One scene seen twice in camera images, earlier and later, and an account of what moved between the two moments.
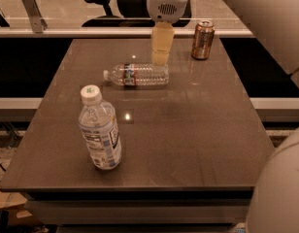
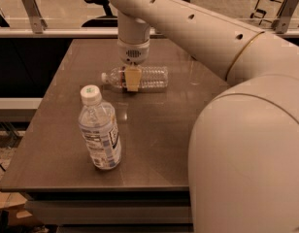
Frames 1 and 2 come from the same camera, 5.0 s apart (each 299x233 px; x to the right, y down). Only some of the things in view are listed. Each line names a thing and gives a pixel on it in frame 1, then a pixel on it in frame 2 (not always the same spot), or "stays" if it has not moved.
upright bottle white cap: x=97 y=120 stays
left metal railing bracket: x=38 y=22 stays
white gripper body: x=168 y=10 to x=134 y=53
